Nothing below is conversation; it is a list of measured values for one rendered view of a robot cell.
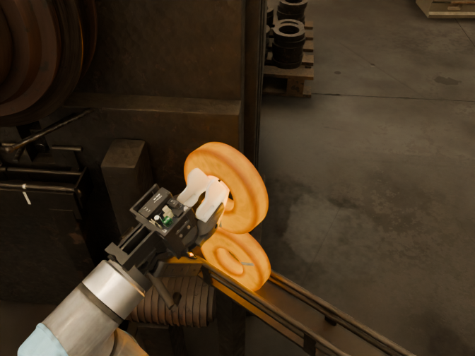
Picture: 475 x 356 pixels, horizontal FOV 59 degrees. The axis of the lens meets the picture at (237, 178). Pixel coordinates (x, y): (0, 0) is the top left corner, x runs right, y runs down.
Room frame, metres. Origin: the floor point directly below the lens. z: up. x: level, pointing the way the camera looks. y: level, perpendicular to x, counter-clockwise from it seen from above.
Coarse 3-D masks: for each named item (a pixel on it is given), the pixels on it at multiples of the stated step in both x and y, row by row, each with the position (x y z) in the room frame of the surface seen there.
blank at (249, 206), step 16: (208, 144) 0.50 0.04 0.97; (224, 144) 0.49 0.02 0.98; (192, 160) 0.49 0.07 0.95; (208, 160) 0.47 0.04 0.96; (224, 160) 0.45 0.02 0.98; (240, 160) 0.46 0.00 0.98; (224, 176) 0.45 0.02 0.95; (240, 176) 0.43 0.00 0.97; (256, 176) 0.44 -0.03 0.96; (240, 192) 0.43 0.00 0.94; (256, 192) 0.42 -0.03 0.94; (240, 208) 0.43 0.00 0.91; (256, 208) 0.41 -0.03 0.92; (224, 224) 0.45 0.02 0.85; (240, 224) 0.43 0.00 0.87; (256, 224) 0.41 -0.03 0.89
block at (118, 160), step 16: (112, 144) 0.72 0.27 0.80; (128, 144) 0.72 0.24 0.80; (144, 144) 0.72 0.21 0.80; (112, 160) 0.66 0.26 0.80; (128, 160) 0.66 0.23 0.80; (144, 160) 0.70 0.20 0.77; (112, 176) 0.64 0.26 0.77; (128, 176) 0.64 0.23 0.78; (144, 176) 0.68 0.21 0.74; (112, 192) 0.64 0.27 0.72; (128, 192) 0.64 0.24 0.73; (144, 192) 0.66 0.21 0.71; (128, 208) 0.64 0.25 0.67; (128, 224) 0.64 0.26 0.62
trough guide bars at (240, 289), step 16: (208, 272) 0.48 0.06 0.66; (272, 272) 0.46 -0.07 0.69; (240, 288) 0.43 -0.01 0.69; (288, 288) 0.43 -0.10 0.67; (256, 304) 0.40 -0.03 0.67; (272, 304) 0.39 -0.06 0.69; (320, 304) 0.39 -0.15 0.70; (288, 320) 0.36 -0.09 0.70; (336, 320) 0.37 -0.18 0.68; (352, 320) 0.35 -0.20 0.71; (304, 336) 0.33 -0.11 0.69; (320, 336) 0.32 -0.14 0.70; (368, 336) 0.33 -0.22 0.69; (336, 352) 0.30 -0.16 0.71; (400, 352) 0.29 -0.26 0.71
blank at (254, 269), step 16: (208, 240) 0.50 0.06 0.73; (224, 240) 0.48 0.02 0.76; (240, 240) 0.47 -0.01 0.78; (256, 240) 0.48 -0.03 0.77; (208, 256) 0.51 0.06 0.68; (224, 256) 0.50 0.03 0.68; (240, 256) 0.46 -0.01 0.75; (256, 256) 0.45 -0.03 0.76; (224, 272) 0.48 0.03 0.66; (240, 272) 0.47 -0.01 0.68; (256, 272) 0.44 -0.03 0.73; (256, 288) 0.43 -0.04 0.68
